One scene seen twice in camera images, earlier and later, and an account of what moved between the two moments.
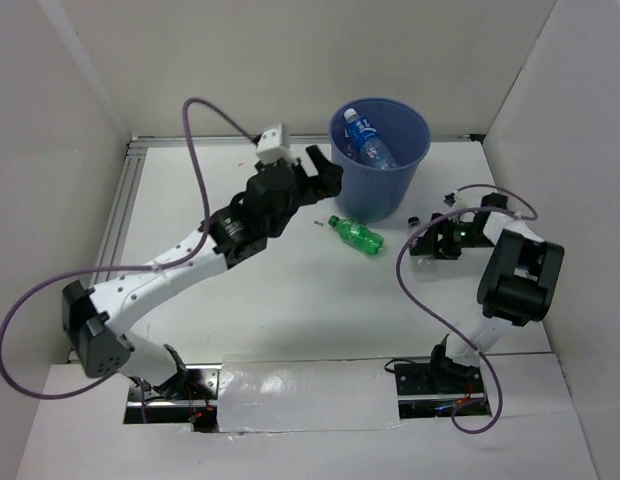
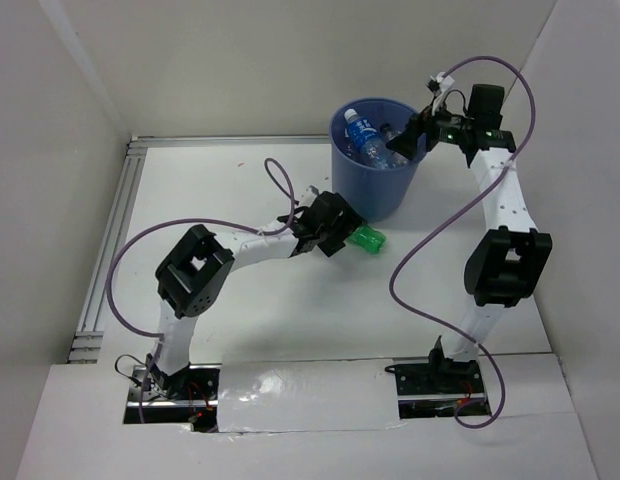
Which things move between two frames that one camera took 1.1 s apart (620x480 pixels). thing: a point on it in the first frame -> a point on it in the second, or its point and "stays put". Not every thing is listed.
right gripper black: (430, 244) -> (406, 143)
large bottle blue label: (369, 141) stays put
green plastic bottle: (357, 235) stays put
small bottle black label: (423, 268) -> (386, 134)
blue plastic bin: (371, 195) stays put
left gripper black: (328, 181) -> (346, 222)
